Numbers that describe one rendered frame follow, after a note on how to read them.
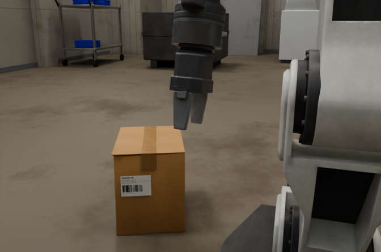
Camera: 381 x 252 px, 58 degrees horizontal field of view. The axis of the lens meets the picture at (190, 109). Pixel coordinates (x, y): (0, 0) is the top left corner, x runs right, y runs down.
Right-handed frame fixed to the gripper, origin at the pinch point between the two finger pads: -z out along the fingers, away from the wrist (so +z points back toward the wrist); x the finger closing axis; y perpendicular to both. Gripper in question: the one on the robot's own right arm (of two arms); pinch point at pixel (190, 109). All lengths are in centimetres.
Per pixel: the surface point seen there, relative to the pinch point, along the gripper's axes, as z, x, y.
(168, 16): 97, -424, -158
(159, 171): -26, -48, -21
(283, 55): 65, -555, 10
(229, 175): -38, -103, -5
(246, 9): 168, -681, -77
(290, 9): 140, -544, 12
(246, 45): 93, -675, -68
